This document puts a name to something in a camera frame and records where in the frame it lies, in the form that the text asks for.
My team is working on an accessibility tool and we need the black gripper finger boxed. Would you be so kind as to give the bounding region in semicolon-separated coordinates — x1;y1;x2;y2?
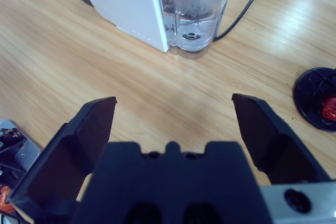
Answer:
231;93;333;186
7;96;118;222

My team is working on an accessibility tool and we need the black machine power cable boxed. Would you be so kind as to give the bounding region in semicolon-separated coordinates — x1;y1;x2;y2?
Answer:
212;0;274;42

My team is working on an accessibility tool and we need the white capsule coffee machine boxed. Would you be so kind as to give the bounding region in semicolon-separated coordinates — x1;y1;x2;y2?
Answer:
72;0;236;59

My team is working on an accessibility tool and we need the red coffee capsule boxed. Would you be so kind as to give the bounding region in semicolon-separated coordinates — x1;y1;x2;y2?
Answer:
322;97;336;122

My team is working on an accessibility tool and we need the black capsule holder with rods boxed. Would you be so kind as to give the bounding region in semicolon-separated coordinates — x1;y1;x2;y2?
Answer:
293;67;336;133

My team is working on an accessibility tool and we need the white mount block, dark post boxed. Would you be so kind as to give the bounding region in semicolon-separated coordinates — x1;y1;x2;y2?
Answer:
0;119;44;190

